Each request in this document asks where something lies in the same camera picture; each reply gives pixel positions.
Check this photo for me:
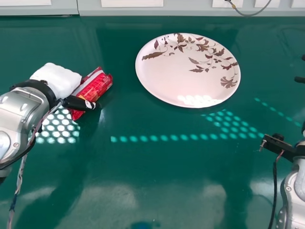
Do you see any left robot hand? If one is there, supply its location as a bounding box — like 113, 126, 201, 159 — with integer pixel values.
9, 62, 101, 112

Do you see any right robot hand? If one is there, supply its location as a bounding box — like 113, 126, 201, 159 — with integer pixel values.
294, 54, 305, 84

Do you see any red biscuit packet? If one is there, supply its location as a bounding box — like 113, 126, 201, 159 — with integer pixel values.
64, 66, 114, 121

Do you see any white power socket plate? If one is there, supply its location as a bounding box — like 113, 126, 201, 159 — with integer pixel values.
101, 0, 164, 8
0, 0, 52, 7

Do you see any plate with brown leaf pattern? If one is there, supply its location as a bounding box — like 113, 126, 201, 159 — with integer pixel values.
135, 32, 242, 109

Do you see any grey socket trunking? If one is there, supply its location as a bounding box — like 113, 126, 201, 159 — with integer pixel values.
0, 0, 79, 17
78, 0, 305, 17

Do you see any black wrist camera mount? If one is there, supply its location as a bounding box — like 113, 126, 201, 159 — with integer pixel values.
258, 133, 298, 163

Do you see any grey network cable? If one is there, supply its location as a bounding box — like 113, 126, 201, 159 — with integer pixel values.
224, 0, 274, 17

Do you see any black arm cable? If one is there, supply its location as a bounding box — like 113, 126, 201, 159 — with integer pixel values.
267, 150, 285, 229

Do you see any striped ribbon cable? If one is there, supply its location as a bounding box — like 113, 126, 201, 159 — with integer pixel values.
6, 99, 66, 229

